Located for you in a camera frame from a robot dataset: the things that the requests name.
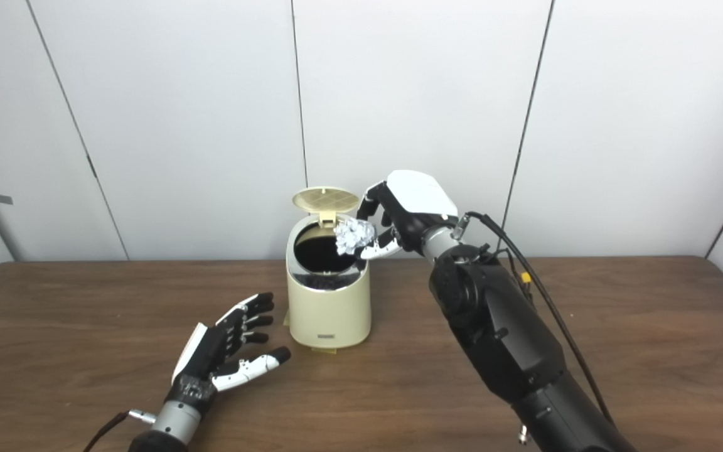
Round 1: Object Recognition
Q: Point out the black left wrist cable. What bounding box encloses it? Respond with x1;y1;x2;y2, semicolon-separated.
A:
82;408;158;452

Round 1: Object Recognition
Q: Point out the white paper ball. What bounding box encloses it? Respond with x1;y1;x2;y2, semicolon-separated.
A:
334;217;377;256

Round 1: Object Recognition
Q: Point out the cream-colored bin body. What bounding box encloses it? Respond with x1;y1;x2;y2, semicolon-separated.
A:
286;213;372;349

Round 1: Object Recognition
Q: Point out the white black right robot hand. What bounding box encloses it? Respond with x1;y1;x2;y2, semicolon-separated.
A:
356;169;460;260

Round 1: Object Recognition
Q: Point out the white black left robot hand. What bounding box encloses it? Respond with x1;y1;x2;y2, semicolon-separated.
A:
164;293;292;409

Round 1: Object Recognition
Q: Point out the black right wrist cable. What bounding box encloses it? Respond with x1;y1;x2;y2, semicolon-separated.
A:
453;212;616;428

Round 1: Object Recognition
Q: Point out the round cream bin lid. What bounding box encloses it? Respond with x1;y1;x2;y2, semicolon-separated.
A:
292;186;360;228

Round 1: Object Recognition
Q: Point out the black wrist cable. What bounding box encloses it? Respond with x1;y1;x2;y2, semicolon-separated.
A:
82;408;158;452
453;212;616;428

